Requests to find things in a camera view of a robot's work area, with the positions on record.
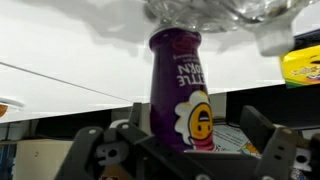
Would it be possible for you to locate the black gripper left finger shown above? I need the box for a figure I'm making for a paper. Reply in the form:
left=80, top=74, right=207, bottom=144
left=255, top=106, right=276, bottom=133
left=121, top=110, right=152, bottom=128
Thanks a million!
left=54, top=102, right=214, bottom=180

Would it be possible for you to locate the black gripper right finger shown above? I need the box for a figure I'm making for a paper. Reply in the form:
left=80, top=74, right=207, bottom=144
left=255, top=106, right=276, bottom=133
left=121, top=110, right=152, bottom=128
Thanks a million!
left=239, top=105, right=320, bottom=180

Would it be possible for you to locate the purple container with red lid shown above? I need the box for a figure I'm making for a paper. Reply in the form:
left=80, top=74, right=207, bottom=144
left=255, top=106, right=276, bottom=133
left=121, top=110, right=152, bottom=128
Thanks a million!
left=148, top=27, right=216, bottom=153

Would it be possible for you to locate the green yellow crayon box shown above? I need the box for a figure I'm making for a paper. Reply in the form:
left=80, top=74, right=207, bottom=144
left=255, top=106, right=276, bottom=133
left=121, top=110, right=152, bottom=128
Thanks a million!
left=279, top=44, right=320, bottom=90

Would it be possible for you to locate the white round plate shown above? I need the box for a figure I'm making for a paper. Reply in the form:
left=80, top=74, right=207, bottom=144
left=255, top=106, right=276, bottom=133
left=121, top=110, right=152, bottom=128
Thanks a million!
left=0, top=96, right=26, bottom=118

